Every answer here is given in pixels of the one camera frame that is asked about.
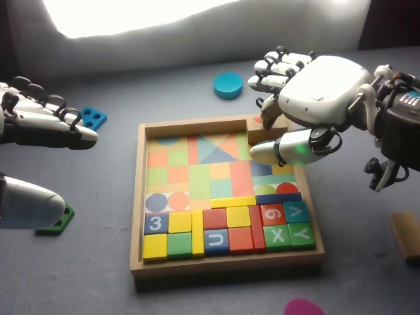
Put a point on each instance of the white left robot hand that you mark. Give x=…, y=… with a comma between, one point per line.
x=39, y=121

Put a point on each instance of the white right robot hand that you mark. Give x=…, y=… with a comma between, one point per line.
x=321, y=88

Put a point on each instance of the natural wood arch block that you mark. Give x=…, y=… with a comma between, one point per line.
x=259, y=134

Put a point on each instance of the blue four-hole square block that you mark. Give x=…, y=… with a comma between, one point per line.
x=95, y=117

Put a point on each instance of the blue round disc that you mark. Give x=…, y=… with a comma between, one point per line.
x=228, y=86

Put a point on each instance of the green four-hole block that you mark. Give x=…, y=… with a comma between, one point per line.
x=64, y=223

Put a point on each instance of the plain wooden plank block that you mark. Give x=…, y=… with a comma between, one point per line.
x=407, y=234

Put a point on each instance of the grey table cloth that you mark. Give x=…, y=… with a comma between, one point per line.
x=82, y=279

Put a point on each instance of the wooden puzzle tray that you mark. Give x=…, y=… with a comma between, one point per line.
x=229, y=262

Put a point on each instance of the pink round disc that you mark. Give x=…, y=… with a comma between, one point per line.
x=303, y=308

